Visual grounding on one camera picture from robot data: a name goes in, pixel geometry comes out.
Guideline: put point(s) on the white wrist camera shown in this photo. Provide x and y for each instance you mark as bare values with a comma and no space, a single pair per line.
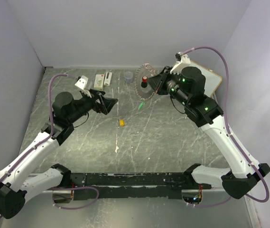
84,84
182,61

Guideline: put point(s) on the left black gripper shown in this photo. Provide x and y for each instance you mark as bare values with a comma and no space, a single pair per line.
107,102

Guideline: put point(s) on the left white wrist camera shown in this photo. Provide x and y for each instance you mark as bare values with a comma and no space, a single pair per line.
84,84

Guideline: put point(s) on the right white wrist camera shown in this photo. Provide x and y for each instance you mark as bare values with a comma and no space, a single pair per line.
182,61

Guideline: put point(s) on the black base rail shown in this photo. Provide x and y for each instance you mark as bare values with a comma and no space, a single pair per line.
169,185

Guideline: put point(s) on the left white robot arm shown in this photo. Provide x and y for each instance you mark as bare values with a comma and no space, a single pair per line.
15,186

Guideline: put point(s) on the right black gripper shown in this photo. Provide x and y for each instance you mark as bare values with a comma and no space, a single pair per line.
157,81

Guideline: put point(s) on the clear plastic clip jar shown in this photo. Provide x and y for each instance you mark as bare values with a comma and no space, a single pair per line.
128,76

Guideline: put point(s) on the green white staple box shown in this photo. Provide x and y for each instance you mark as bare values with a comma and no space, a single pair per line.
99,82

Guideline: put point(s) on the white framed whiteboard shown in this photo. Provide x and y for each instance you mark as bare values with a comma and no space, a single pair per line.
212,80

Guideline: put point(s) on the white stapler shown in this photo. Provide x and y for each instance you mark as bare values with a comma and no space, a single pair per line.
107,78

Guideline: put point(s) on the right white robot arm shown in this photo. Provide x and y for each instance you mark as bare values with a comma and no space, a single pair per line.
244,171

